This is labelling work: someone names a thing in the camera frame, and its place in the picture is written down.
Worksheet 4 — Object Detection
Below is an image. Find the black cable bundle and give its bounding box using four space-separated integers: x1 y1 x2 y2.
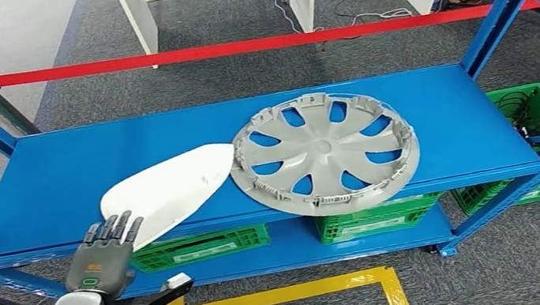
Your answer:
495 89 538 144

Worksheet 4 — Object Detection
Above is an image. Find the long red barrier belt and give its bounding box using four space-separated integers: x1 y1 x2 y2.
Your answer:
0 0 540 89

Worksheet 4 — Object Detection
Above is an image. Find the white plastic body part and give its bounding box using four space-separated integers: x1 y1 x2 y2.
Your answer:
92 140 248 256

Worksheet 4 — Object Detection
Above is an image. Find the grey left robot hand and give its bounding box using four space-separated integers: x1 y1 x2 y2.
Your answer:
57 209 155 303

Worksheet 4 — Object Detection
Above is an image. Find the blue metal shelf rack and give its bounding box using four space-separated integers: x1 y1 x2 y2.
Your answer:
0 0 540 305

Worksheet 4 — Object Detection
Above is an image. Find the grey wheel hubcap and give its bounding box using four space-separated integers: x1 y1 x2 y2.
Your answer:
219 79 429 230

